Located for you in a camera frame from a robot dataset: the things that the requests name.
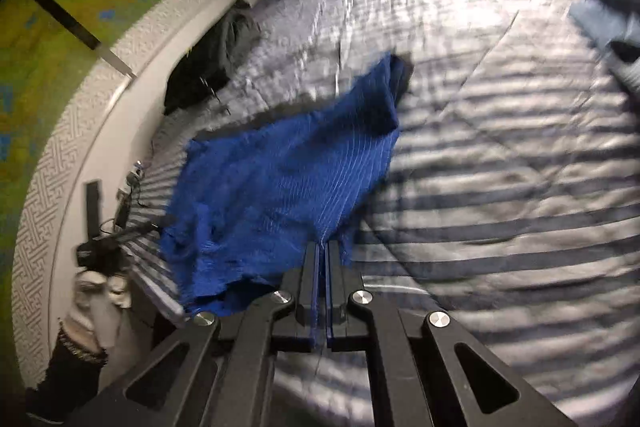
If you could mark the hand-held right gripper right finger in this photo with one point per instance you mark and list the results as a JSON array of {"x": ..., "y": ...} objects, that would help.
[{"x": 331, "y": 287}]

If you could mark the blue cloth garment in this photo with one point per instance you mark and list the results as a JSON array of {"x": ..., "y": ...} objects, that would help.
[{"x": 275, "y": 187}]

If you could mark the white patterned headboard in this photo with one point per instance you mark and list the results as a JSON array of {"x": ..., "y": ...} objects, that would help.
[{"x": 75, "y": 122}]

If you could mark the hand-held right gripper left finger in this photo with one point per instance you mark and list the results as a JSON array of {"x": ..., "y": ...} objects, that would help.
[{"x": 314, "y": 287}]

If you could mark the grey quilted bed blanket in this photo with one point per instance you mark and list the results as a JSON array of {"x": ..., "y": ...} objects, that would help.
[{"x": 500, "y": 157}]

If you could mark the person's left hand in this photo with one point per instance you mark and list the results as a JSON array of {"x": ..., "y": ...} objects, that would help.
[{"x": 97, "y": 297}]

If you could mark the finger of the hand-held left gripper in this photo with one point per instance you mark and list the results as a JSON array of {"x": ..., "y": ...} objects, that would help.
[{"x": 140, "y": 231}]

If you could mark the dark cloth pile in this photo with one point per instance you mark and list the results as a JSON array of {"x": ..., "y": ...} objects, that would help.
[{"x": 210, "y": 57}]

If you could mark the light blue cloth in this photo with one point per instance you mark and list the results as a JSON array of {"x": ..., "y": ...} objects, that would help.
[{"x": 600, "y": 17}]

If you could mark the person's left forearm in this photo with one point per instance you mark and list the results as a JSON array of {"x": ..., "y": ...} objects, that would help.
[{"x": 70, "y": 372}]

